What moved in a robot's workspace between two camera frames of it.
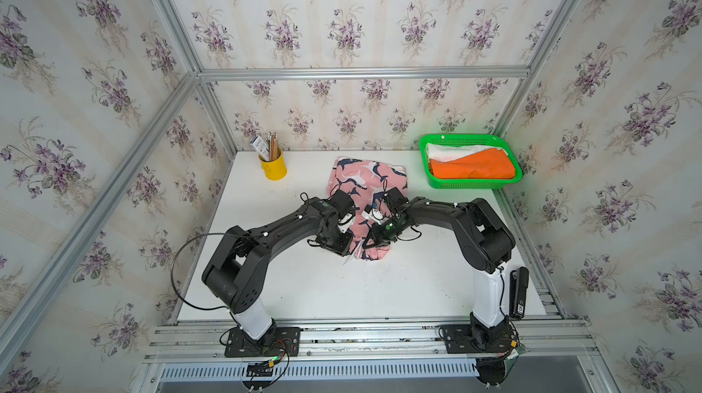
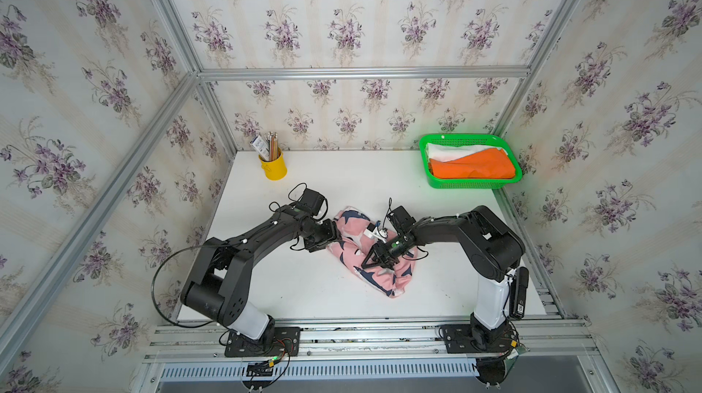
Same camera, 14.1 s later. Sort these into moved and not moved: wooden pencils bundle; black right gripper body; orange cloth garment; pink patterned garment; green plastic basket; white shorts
Moved: pink patterned garment; black right gripper body
Not moved: green plastic basket; orange cloth garment; white shorts; wooden pencils bundle
